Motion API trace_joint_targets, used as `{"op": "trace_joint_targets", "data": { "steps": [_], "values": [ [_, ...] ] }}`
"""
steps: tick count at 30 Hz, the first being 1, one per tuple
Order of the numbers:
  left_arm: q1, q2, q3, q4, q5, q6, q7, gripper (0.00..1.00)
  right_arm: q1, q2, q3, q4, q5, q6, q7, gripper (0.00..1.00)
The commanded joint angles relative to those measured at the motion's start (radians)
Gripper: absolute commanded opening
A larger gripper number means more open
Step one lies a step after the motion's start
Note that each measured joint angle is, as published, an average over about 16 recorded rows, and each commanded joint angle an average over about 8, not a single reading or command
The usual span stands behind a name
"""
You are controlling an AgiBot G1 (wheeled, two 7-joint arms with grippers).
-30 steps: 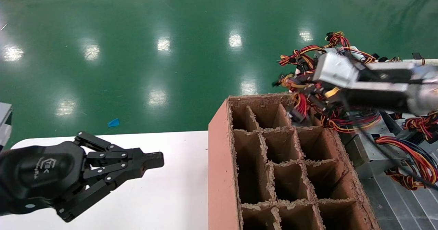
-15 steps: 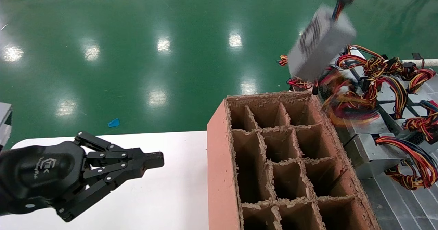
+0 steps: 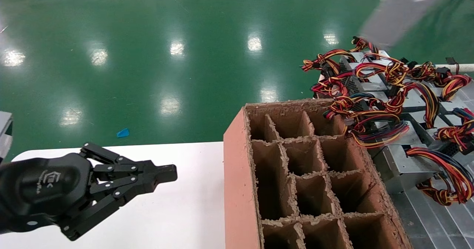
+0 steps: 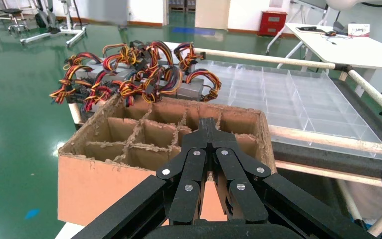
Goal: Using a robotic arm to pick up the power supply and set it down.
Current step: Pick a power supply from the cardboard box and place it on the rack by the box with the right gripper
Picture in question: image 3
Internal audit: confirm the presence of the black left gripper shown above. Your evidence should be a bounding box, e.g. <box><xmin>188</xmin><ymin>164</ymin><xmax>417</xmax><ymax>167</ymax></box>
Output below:
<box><xmin>0</xmin><ymin>153</ymin><xmax>177</xmax><ymax>241</ymax></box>

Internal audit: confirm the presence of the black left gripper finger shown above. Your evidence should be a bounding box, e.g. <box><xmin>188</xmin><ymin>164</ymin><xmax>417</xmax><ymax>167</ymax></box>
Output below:
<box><xmin>79</xmin><ymin>142</ymin><xmax>177</xmax><ymax>183</ymax></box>

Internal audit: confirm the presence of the red yellow black wire bundle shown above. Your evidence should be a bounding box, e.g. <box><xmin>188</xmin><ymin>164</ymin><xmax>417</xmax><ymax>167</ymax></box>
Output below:
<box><xmin>355</xmin><ymin>54</ymin><xmax>411</xmax><ymax>87</ymax></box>
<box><xmin>302</xmin><ymin>36</ymin><xmax>379</xmax><ymax>72</ymax></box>
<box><xmin>311</xmin><ymin>71</ymin><xmax>350</xmax><ymax>98</ymax></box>
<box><xmin>407</xmin><ymin>147</ymin><xmax>474</xmax><ymax>206</ymax></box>
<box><xmin>407</xmin><ymin>57</ymin><xmax>473</xmax><ymax>102</ymax></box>

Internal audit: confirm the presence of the brown cardboard box with dividers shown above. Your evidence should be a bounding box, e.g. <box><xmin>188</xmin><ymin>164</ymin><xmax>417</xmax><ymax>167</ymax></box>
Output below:
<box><xmin>223</xmin><ymin>99</ymin><xmax>413</xmax><ymax>249</ymax></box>

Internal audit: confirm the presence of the grey power supply perforated side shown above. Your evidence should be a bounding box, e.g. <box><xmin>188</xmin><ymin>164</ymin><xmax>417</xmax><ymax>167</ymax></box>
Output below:
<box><xmin>344</xmin><ymin>71</ymin><xmax>393</xmax><ymax>94</ymax></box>

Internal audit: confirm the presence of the large grey metal power supply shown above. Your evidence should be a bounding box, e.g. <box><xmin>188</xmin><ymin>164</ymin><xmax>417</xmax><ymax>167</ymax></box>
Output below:
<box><xmin>368</xmin><ymin>145</ymin><xmax>443</xmax><ymax>195</ymax></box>

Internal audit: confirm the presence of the white pipe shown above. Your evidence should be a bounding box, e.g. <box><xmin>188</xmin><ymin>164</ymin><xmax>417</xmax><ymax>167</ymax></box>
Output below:
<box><xmin>435</xmin><ymin>64</ymin><xmax>474</xmax><ymax>73</ymax></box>

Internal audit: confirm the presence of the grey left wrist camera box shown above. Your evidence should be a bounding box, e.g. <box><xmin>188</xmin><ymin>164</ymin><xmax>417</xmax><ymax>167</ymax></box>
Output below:
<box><xmin>0</xmin><ymin>111</ymin><xmax>14</xmax><ymax>164</ymax></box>

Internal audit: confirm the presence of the red yellow blue wire bundle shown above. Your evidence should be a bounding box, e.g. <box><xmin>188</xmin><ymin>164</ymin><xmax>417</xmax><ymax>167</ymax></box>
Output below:
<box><xmin>324</xmin><ymin>93</ymin><xmax>411</xmax><ymax>148</ymax></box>
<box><xmin>434</xmin><ymin>107</ymin><xmax>474</xmax><ymax>152</ymax></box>

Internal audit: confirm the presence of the multicolour curved wire harness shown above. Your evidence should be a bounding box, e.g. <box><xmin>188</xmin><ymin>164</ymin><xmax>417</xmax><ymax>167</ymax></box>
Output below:
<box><xmin>387</xmin><ymin>82</ymin><xmax>441</xmax><ymax>129</ymax></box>

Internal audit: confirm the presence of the pile of wired power supplies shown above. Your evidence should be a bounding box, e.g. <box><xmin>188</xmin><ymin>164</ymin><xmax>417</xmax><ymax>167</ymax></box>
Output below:
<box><xmin>370</xmin><ymin>80</ymin><xmax>474</xmax><ymax>249</ymax></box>

